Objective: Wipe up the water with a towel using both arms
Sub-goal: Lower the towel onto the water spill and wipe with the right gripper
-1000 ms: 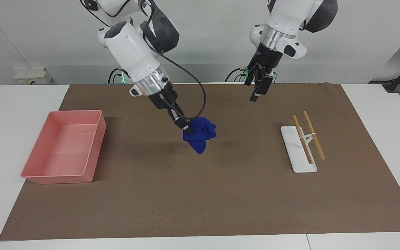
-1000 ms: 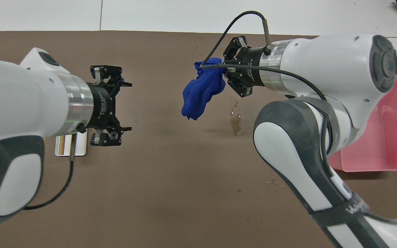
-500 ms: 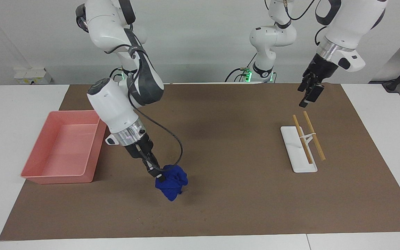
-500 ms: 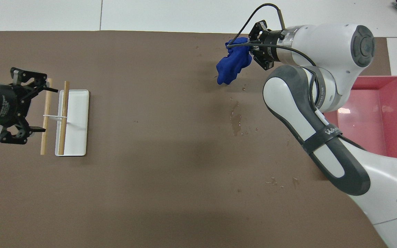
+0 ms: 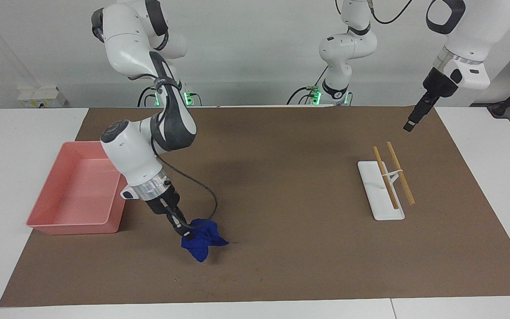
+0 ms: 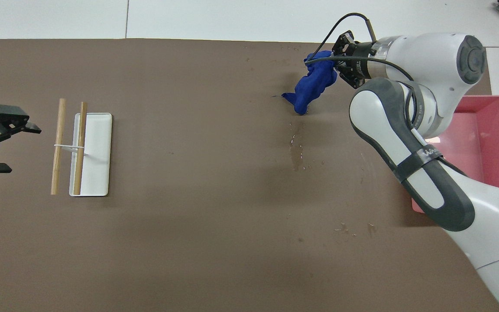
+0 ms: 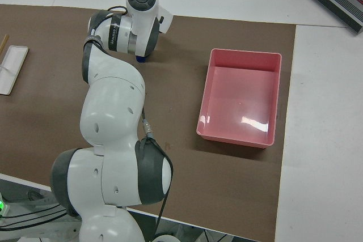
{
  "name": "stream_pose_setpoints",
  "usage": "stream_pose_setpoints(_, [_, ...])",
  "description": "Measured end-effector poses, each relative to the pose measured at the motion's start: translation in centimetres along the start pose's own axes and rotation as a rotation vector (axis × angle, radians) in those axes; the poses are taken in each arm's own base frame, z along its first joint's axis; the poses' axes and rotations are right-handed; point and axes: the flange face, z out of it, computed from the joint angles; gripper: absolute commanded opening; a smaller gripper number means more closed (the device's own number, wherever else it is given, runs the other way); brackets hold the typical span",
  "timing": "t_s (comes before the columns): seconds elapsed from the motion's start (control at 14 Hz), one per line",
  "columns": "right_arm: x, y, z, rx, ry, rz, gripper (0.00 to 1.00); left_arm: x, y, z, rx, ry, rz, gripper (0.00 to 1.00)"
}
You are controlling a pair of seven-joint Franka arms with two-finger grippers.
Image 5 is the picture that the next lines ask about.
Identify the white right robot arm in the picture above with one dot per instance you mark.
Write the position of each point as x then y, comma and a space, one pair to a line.
131, 150

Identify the blue towel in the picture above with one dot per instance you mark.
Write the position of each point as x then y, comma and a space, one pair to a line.
204, 243

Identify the white towel rack base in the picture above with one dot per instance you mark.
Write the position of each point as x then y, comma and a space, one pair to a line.
381, 204

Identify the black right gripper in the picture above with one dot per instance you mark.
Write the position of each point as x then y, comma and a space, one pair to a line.
166, 201

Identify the pink plastic bin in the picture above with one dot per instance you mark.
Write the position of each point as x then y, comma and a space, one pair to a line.
78, 195

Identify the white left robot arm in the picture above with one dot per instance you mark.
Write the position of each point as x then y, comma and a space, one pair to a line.
472, 31

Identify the white wall socket strip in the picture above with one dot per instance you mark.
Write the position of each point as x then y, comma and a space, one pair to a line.
38, 96

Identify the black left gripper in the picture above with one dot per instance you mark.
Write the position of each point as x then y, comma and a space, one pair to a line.
441, 84

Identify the wooden rack rod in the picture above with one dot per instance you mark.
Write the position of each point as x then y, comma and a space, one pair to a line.
385, 177
401, 175

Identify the brown table mat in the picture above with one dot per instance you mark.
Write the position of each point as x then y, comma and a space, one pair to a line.
281, 257

